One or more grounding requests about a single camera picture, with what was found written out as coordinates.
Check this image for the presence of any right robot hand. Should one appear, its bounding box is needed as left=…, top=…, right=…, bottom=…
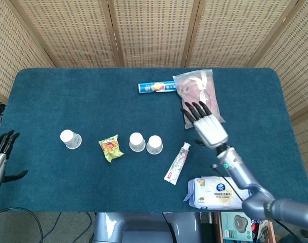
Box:
left=181, top=101, right=229, bottom=150

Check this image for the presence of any white paper cup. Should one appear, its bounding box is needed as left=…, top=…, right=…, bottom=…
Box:
left=146, top=135, right=163, bottom=155
left=129, top=132, right=146, bottom=152
left=60, top=129, right=82, bottom=150

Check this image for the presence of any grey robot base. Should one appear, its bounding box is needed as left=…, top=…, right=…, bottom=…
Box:
left=93, top=212, right=202, bottom=243

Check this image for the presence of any floral toothpaste tube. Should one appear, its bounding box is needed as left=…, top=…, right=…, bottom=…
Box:
left=163, top=142, right=191, bottom=186

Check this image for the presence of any pink cloth in plastic bag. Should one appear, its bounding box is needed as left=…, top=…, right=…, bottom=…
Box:
left=172, top=69, right=226, bottom=130

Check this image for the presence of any white wet wipes pack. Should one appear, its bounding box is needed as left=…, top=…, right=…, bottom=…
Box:
left=183, top=176, right=252, bottom=210

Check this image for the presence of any blue snack tube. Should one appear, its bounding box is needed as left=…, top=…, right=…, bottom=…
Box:
left=138, top=80, right=179, bottom=95

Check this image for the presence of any blue felt table cover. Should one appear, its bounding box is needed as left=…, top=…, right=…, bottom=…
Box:
left=0, top=67, right=308, bottom=213

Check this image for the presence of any teal product box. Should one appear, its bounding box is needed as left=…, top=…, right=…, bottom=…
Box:
left=221, top=212, right=253, bottom=242

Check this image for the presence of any green snack packet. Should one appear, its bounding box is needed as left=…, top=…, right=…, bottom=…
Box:
left=98, top=134, right=125, bottom=163

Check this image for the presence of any bamboo folding screen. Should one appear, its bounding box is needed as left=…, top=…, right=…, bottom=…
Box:
left=0, top=0, right=308, bottom=159

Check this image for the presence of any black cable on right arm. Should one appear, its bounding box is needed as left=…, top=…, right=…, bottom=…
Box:
left=210, top=164, right=246, bottom=202

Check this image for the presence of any black floor cable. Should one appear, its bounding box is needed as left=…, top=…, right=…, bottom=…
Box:
left=0, top=206, right=45, bottom=243

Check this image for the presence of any blue floor cable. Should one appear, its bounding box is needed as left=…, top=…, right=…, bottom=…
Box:
left=43, top=212, right=63, bottom=240

